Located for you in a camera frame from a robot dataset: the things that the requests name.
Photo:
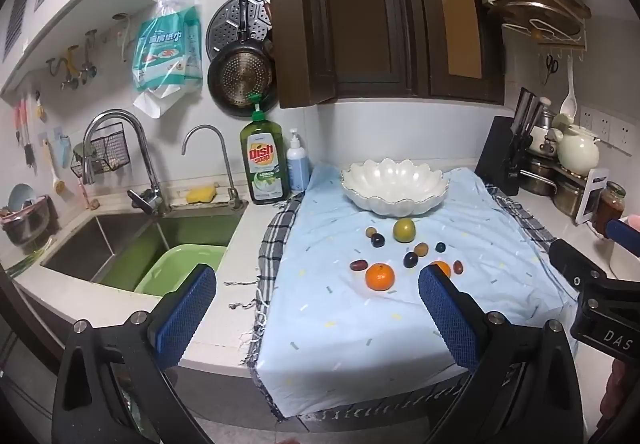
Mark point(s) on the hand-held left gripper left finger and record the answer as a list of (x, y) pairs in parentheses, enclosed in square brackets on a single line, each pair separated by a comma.
[(186, 319)]

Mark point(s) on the black scissors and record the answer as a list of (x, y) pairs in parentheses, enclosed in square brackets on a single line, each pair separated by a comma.
[(551, 66)]

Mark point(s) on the round metal steamer plate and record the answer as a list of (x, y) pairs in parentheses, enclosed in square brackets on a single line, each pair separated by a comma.
[(225, 28)]

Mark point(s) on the kitchen knife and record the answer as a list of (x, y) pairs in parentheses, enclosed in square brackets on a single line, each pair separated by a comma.
[(535, 116), (522, 111)]

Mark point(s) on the cream ceramic teapot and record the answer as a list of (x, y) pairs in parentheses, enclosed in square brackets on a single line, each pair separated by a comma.
[(577, 151)]

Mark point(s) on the white pump bottle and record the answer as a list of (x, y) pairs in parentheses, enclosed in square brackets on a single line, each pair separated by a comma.
[(298, 168)]

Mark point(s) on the dish brush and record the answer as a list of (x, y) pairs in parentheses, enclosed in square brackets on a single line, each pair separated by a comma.
[(59, 184)]

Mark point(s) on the white scalloped bowl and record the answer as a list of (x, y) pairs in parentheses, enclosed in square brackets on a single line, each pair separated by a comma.
[(395, 186)]

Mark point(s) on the thin gooseneck faucet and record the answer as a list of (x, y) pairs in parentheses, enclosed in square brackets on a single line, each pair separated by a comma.
[(226, 168)]

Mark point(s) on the stainless steel sink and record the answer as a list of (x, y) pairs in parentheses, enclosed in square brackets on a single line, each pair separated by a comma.
[(85, 249)]

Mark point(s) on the red date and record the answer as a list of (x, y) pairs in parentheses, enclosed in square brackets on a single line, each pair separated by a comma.
[(357, 265), (458, 267)]

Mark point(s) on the person's right hand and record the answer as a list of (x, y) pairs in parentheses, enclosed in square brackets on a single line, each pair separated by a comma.
[(612, 389)]

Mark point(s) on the hanging pink utensils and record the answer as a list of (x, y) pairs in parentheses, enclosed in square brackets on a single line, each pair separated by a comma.
[(24, 133)]

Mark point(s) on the white wall socket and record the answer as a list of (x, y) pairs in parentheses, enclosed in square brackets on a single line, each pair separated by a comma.
[(622, 134), (596, 123)]

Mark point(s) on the glass sauce jar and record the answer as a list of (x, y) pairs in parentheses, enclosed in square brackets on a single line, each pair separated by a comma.
[(611, 211)]

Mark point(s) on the steel bowl pink rim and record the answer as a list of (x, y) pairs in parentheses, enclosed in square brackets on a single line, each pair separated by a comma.
[(22, 229)]

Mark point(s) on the steel pots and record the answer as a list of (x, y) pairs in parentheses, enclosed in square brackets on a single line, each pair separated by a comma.
[(540, 136)]

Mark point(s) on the brown longan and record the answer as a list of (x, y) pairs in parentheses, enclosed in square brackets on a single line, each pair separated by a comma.
[(370, 232), (421, 249)]

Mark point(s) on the hanging paper towel pack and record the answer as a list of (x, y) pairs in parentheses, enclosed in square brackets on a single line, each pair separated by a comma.
[(167, 48)]

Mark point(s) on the orange tangerine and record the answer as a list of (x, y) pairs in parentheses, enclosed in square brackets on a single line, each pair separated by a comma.
[(443, 267), (380, 276)]

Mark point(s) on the light blue patterned cloth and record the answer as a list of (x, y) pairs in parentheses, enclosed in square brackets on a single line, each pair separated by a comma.
[(350, 334)]

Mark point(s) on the white wall rack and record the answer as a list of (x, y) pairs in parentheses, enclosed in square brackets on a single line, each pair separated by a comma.
[(555, 41)]

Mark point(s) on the green dish soap bottle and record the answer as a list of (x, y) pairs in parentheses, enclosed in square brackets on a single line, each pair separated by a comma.
[(263, 163)]

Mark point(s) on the plaid fringed cloth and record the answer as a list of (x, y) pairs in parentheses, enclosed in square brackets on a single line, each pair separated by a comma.
[(275, 234)]

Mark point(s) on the green citrus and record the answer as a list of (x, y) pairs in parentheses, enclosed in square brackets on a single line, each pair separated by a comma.
[(404, 230)]

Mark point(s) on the brown wooden window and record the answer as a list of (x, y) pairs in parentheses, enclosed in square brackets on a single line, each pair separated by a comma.
[(370, 23)]

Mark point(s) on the white slicer board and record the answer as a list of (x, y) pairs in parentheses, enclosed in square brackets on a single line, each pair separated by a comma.
[(587, 194)]

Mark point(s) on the white ladle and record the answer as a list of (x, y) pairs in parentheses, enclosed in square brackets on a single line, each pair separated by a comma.
[(568, 103)]

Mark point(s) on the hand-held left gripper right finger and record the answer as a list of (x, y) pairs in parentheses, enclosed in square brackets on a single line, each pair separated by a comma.
[(447, 319)]

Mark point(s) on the light blue wall holder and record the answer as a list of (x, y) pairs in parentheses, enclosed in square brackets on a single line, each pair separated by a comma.
[(64, 148)]

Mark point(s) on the pink ribbed plastic item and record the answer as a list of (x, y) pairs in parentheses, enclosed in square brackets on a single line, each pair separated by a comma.
[(635, 221)]

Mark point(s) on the yellow sponge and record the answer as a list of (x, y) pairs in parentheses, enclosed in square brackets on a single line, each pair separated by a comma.
[(201, 195)]

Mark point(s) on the black frying pan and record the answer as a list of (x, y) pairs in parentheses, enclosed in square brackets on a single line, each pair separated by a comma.
[(242, 78)]

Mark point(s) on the green plastic basin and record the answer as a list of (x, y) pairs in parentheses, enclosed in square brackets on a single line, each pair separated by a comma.
[(185, 264)]

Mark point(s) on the black knife block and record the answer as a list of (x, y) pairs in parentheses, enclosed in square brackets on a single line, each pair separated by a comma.
[(500, 158)]

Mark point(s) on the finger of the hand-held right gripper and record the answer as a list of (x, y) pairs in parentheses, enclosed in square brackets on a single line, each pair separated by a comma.
[(624, 235), (572, 264)]

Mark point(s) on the tall chrome faucet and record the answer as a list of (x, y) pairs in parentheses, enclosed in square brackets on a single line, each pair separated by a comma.
[(150, 168)]

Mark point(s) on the light blue plate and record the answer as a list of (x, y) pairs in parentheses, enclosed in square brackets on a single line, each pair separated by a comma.
[(20, 196)]

